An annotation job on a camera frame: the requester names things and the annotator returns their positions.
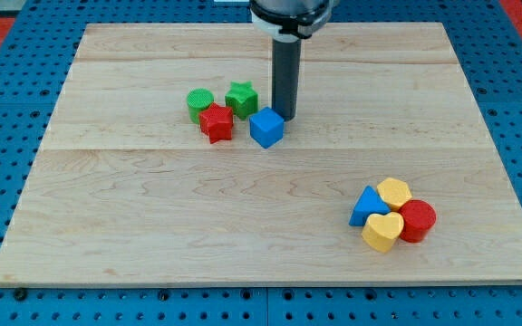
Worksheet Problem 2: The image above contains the blue cube block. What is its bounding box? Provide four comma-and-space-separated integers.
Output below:
249, 107, 285, 149

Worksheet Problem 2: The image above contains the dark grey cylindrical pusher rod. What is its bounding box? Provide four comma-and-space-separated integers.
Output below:
272, 40, 301, 121

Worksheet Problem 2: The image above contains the yellow hexagon block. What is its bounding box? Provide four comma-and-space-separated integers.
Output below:
376, 177, 413, 211

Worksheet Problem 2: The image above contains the red star block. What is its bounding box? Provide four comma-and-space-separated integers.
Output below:
198, 102, 234, 144

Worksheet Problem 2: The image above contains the green star block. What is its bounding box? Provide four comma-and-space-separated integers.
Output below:
225, 81, 258, 120

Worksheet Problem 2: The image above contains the green cylinder block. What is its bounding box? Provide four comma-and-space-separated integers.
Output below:
186, 88, 214, 124

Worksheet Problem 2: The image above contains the blue triangle block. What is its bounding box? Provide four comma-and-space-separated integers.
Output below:
349, 186, 391, 226

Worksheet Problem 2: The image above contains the yellow heart block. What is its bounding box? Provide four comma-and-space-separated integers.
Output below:
362, 212, 404, 253

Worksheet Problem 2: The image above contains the wooden board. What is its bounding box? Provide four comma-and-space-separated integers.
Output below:
0, 23, 522, 288

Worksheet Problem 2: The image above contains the red cylinder block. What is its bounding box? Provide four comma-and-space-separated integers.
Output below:
398, 199, 437, 243

